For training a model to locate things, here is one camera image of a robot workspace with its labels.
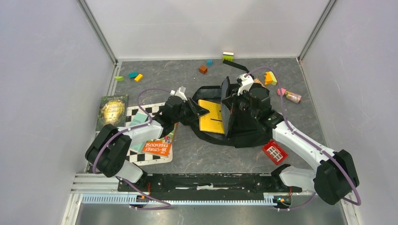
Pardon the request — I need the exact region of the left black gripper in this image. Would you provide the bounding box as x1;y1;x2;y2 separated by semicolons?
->
172;97;210;124

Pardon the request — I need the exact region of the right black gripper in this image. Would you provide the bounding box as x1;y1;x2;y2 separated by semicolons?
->
222;87;259;120

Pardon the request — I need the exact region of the yellow book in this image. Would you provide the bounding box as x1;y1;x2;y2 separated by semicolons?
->
198;99;225;134

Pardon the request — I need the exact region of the black student backpack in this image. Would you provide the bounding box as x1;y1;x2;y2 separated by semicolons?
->
190;77;283;148

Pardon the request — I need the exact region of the teal book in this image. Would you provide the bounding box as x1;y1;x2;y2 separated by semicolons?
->
129;112;148;153

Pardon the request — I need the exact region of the dark green fantasy book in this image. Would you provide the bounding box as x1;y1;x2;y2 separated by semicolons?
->
95;94;129;132

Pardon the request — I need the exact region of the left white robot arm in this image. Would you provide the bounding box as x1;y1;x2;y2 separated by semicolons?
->
85;96;210;191

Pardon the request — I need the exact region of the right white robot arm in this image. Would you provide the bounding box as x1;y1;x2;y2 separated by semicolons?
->
221;82;362;206

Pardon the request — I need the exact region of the small orange spiral notebook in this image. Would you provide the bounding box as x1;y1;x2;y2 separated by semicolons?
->
253;78;264;86

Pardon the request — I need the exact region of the orange green block stack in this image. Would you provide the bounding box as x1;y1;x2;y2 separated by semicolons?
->
265;71;277;85

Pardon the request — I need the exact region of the brown orange cube block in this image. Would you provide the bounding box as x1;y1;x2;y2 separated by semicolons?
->
199;65;208;74

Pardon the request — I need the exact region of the black white chessboard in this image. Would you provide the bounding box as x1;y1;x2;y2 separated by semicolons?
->
126;103;173;166

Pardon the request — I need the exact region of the pink capped marker tube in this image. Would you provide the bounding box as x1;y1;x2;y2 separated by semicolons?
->
276;88;302;104

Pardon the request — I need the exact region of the orange treehouse book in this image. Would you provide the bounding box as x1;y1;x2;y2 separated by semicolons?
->
142;123;177;158

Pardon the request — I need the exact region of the green white block stack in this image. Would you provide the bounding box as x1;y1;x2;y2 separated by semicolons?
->
222;52;234;62

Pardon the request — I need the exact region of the red window toy brick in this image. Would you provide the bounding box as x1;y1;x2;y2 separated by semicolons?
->
262;140;288;165

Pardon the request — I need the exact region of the yellow orange block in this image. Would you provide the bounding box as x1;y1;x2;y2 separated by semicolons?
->
134;74;143;82

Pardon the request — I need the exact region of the teal block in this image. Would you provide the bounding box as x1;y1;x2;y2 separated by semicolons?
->
128;72;138;79

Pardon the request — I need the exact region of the green half round block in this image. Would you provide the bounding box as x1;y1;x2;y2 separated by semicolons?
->
115;76;124;82

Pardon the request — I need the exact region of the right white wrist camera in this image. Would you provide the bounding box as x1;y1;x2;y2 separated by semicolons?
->
237;74;254;96

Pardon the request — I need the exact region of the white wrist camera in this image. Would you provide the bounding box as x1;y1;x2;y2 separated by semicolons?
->
170;86;188;101
237;74;254;96

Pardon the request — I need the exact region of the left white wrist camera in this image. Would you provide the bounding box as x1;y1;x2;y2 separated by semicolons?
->
170;86;188;101

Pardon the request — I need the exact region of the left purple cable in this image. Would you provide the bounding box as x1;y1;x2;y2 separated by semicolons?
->
92;88;176;211

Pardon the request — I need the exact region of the purple cable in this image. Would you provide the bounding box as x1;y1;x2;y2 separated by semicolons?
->
245;66;362;212
92;88;176;211

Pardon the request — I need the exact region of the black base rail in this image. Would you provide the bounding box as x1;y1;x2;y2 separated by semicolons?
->
134;173;302;203

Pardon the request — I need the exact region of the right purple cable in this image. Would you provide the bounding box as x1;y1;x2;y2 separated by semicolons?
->
245;66;362;212

